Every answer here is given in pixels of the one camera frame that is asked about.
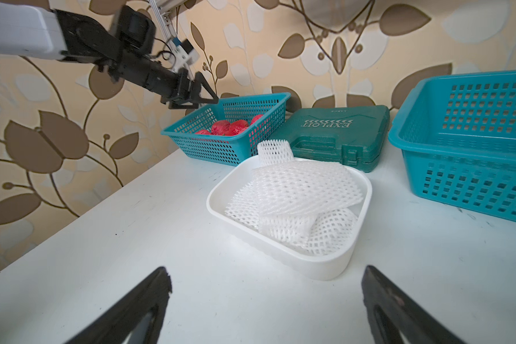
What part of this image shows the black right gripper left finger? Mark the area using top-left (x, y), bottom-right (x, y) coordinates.
top-left (68, 267), bottom-right (173, 343)

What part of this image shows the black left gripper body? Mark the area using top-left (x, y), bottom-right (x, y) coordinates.
top-left (98, 5), bottom-right (196, 108)

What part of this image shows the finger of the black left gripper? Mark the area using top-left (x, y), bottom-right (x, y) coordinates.
top-left (169, 71), bottom-right (219, 110)

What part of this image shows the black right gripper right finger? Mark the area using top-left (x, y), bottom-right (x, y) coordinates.
top-left (361, 265), bottom-right (464, 344)

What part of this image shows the red apple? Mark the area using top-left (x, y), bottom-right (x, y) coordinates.
top-left (209, 120), bottom-right (231, 136)
top-left (226, 120), bottom-right (249, 136)

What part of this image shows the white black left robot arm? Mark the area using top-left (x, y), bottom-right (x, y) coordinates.
top-left (0, 2), bottom-right (219, 109)

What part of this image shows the teal left plastic basket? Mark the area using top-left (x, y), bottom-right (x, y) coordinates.
top-left (161, 93), bottom-right (291, 166)

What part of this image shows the teal plastic basket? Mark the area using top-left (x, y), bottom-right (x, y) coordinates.
top-left (388, 70), bottom-right (516, 222)
top-left (161, 93), bottom-right (291, 166)

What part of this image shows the white plastic tray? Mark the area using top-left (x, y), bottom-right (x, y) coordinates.
top-left (206, 156), bottom-right (373, 281)

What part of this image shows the green plastic tool case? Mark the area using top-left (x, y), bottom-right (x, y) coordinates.
top-left (269, 105), bottom-right (390, 173)

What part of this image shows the teal right plastic basket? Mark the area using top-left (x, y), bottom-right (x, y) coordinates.
top-left (388, 70), bottom-right (516, 222)

